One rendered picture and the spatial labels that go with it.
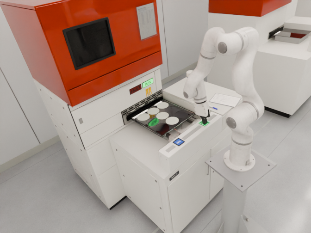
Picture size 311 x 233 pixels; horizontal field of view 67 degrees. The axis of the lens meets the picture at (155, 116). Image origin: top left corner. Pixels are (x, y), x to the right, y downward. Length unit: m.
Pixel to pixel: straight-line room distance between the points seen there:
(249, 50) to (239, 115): 0.32
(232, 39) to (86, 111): 1.05
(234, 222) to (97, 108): 1.32
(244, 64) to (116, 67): 0.85
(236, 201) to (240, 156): 0.42
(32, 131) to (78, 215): 1.31
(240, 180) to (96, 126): 1.05
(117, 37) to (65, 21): 0.35
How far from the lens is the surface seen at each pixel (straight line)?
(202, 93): 1.52
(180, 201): 1.82
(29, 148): 3.41
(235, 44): 1.14
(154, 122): 1.80
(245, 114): 1.27
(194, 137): 1.54
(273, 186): 2.61
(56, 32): 1.44
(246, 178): 1.51
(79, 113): 1.67
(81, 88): 1.56
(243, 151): 1.46
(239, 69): 1.22
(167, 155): 1.43
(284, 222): 2.41
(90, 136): 1.79
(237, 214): 1.91
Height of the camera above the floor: 1.96
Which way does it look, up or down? 35 degrees down
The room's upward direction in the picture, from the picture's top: 8 degrees counter-clockwise
